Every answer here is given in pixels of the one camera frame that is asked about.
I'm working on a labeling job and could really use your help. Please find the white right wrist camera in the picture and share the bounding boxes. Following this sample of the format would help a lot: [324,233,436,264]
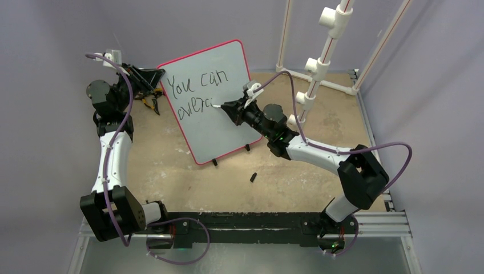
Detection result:
[243,80,264,108]

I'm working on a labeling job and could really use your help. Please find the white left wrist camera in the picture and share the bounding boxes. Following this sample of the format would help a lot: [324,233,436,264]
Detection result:
[94,49,123,68]

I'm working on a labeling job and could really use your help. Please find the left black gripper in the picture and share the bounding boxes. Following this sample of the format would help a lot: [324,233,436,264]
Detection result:
[114,64,164,113]

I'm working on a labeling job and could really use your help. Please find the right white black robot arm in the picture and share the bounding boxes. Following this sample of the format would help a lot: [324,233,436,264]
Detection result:
[220,98,389,232]

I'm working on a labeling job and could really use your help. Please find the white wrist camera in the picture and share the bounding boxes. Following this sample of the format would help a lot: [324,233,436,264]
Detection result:
[94,49,123,68]
[243,80,264,108]

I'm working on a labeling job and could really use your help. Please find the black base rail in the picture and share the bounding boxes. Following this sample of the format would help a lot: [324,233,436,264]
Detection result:
[140,212,358,249]

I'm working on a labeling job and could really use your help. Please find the white PVC pipe frame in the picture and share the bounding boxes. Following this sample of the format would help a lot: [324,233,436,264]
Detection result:
[288,1,412,125]

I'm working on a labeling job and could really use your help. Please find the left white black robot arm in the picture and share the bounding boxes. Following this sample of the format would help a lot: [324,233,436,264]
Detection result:
[80,63,170,243]

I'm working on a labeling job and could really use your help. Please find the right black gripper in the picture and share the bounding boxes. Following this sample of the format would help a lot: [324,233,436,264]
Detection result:
[223,95,274,140]

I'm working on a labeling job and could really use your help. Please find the pink framed whiteboard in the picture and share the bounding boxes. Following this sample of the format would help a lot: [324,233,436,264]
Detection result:
[158,39,262,165]

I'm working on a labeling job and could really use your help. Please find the black marker cap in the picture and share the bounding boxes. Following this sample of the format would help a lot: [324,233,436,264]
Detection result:
[249,172,257,183]

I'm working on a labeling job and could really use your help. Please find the yellow black pliers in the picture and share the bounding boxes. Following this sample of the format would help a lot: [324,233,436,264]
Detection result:
[134,88,165,115]

